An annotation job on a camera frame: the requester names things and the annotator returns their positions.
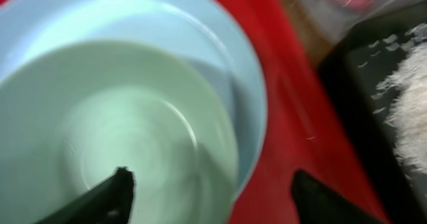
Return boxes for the rice food scraps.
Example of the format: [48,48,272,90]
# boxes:
[356,23,426,174]

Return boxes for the clear plastic bin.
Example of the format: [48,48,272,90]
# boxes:
[298,0,425,43]

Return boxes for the light blue plate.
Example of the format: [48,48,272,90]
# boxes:
[1,0,268,191]

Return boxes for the red plastic tray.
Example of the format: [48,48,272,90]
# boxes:
[0,0,391,224]

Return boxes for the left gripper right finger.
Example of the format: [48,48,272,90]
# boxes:
[291,169,382,224]

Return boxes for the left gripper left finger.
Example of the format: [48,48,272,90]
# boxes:
[37,167,135,224]

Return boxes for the black plastic tray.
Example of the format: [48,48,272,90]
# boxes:
[318,2,426,223]

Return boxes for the green bowl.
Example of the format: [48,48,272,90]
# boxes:
[1,41,238,223]

